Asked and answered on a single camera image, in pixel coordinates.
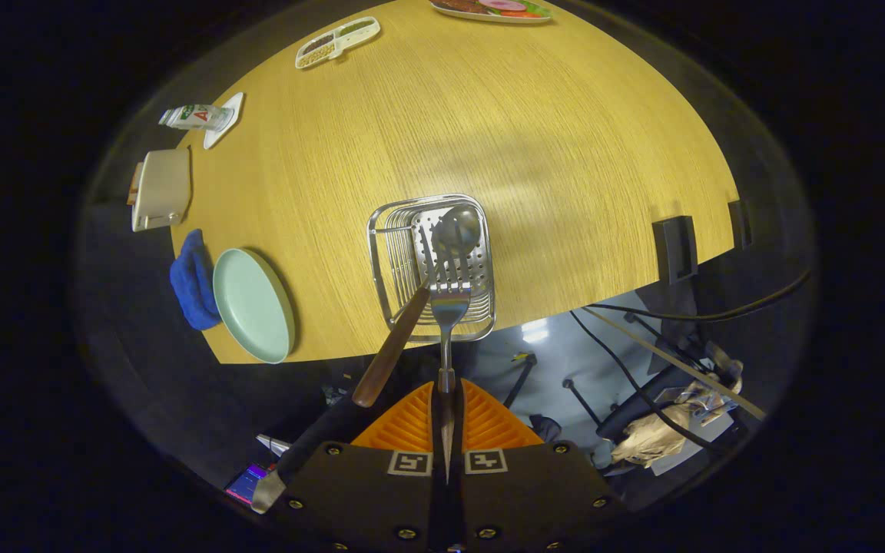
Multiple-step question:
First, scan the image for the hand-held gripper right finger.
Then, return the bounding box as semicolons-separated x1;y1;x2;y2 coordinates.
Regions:
454;378;620;553

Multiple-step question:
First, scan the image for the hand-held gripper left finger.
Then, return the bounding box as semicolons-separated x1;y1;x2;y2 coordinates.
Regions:
277;380;437;553

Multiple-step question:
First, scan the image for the wooden-handled metal fork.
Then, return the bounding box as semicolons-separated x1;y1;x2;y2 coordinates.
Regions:
430;257;472;485

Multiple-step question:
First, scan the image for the wooden-handled metal spoon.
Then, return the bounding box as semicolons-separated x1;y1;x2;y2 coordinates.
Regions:
352;206;482;409

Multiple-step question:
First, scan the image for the crumpled brown paper bag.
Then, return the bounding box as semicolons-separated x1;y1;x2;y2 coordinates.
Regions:
612;413;693;467

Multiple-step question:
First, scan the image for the long beige stick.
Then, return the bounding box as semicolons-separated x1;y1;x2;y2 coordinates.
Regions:
581;307;766;421

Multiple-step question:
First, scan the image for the pale green plate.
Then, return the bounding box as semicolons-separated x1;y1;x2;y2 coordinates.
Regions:
213;247;296;364

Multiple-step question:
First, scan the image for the blue cloth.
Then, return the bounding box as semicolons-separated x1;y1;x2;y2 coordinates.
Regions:
170;229;222;331

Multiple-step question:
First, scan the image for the black table clamp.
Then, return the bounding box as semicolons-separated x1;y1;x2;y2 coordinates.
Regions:
652;216;698;285
728;200;753;250

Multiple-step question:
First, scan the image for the white toaster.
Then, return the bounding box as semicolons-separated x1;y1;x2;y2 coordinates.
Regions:
131;148;192;233

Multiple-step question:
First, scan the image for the white square coaster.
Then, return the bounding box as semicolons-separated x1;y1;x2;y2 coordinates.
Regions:
204;92;245;150

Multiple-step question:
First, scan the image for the white labelled drink bottle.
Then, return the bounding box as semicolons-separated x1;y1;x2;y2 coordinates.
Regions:
158;104;234;131

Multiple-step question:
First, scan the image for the white divided bean dish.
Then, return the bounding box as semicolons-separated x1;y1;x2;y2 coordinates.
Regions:
295;16;381;71

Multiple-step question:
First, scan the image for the white plate of food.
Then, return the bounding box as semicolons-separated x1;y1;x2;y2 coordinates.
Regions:
430;0;552;25

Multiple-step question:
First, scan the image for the thin black cable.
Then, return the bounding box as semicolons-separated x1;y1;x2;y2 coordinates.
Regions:
569;310;712;454

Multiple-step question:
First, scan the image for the metal wire basket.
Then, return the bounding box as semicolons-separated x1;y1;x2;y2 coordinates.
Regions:
367;194;497;343

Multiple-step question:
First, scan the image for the thick black cable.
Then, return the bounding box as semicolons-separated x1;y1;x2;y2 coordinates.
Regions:
585;265;816;323

